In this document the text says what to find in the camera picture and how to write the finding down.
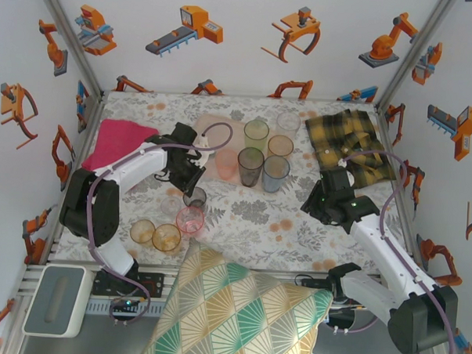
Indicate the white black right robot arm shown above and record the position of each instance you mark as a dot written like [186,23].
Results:
[377,253]

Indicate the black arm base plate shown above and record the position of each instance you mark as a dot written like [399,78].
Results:
[155,285]

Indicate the small dark grey glass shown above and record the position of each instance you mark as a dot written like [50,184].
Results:
[196,199]

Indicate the white grey tissue box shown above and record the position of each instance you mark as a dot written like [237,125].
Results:
[54,300]

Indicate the amber plastic glass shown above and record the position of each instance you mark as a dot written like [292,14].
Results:
[141,231]
[166,237]

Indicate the aluminium frame post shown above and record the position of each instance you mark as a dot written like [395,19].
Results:
[417,47]
[72,40]

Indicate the small clear plastic glass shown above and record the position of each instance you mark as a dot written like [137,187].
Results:
[170,204]

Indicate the aluminium table frame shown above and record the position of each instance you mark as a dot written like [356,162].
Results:
[413,251]

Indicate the tall dark grey glass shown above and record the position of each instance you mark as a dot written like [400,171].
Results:
[250,166]

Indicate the pale orange plastic glass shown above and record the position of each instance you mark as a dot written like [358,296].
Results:
[280,146]

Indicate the pink plastic glass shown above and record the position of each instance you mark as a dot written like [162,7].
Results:
[190,219]

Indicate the yellow black plaid shirt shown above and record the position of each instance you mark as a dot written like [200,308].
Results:
[340,130]

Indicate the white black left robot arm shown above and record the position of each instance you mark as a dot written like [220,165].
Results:
[142,173]

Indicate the green plastic glass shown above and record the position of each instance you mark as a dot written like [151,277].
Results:
[256,135]

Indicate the floral tablecloth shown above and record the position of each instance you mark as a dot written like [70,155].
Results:
[257,233]

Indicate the pink folded cloth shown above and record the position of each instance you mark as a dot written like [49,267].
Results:
[116,140]

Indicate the blue plastic glass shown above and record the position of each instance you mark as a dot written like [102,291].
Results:
[275,173]

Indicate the teal yellow patterned pillow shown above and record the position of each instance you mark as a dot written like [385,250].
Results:
[234,314]

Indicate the peach plastic glass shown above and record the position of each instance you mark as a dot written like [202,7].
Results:
[225,165]

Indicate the tall clear plastic glass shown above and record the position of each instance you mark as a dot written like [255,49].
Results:
[288,122]

